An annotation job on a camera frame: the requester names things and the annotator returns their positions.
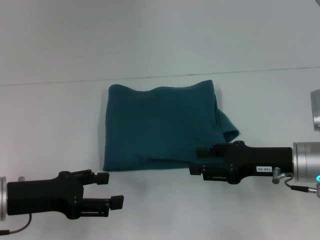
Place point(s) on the teal t-shirt with FREE print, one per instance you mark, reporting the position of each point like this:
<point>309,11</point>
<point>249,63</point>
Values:
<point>162,125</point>

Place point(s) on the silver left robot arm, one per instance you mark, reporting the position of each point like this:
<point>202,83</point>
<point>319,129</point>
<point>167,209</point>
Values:
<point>3,197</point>

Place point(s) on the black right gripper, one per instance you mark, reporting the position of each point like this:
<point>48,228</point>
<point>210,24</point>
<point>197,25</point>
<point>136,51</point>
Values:
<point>260,160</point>

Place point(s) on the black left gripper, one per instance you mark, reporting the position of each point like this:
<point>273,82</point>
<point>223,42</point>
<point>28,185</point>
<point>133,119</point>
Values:
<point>42,195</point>

